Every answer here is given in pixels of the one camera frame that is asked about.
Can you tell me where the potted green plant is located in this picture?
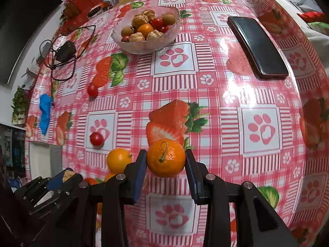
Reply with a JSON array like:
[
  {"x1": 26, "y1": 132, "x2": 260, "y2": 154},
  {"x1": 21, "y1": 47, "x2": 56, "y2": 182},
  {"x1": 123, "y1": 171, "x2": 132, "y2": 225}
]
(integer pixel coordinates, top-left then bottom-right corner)
[{"x1": 11, "y1": 85, "x2": 30, "y2": 125}]

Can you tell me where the black smartphone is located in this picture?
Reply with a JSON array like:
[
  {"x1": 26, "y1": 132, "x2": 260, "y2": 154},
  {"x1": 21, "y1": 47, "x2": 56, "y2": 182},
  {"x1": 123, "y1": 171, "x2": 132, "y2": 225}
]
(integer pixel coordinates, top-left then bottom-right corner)
[{"x1": 227, "y1": 16, "x2": 289, "y2": 80}]

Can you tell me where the red and green pillow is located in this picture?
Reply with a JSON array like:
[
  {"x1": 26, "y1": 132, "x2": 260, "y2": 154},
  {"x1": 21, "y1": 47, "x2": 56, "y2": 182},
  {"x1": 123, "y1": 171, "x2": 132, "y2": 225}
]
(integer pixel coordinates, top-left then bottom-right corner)
[{"x1": 297, "y1": 11, "x2": 329, "y2": 30}]

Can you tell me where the mandarin orange with stem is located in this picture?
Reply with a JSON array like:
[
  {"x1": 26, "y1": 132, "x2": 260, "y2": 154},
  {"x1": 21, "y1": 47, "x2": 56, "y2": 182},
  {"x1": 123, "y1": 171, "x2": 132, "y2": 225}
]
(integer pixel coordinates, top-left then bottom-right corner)
[{"x1": 146, "y1": 138, "x2": 187, "y2": 178}]

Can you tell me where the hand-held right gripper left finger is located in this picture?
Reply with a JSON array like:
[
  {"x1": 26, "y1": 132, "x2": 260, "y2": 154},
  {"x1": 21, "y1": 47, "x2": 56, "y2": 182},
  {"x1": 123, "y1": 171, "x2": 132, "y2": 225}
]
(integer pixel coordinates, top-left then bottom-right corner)
[{"x1": 32, "y1": 149, "x2": 148, "y2": 247}]

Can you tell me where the strawberry print tablecloth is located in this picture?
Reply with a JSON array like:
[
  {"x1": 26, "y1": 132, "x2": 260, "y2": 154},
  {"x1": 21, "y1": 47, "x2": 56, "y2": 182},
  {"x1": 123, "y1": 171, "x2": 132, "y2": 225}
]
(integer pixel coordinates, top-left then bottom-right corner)
[{"x1": 24, "y1": 0, "x2": 329, "y2": 247}]

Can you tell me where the black charger with cable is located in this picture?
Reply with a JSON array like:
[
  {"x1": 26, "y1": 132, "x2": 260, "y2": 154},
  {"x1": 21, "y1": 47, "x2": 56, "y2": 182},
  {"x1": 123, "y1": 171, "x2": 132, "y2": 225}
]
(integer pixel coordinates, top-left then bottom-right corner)
[{"x1": 39, "y1": 25, "x2": 96, "y2": 82}]

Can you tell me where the clear glass bowl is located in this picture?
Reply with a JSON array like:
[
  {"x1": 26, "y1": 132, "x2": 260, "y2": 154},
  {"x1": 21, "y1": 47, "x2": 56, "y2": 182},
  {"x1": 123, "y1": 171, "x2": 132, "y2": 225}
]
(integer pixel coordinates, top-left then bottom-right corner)
[{"x1": 112, "y1": 6, "x2": 181, "y2": 55}]

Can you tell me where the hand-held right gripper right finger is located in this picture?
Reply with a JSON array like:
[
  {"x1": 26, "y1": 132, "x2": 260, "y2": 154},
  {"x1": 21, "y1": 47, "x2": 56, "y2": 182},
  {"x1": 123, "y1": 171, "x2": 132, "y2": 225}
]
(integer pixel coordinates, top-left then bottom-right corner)
[{"x1": 185, "y1": 149, "x2": 299, "y2": 247}]

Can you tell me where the smooth orange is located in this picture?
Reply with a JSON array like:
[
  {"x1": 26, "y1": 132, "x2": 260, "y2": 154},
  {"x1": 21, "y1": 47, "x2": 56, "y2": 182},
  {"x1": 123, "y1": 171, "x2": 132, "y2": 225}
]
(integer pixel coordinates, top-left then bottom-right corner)
[{"x1": 107, "y1": 148, "x2": 133, "y2": 174}]

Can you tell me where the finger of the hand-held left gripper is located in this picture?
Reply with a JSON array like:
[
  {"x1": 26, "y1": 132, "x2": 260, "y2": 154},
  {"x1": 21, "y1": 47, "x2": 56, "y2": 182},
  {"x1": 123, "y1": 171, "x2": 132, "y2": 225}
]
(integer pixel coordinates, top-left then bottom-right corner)
[
  {"x1": 29, "y1": 173, "x2": 83, "y2": 220},
  {"x1": 15, "y1": 171, "x2": 68, "y2": 199}
]

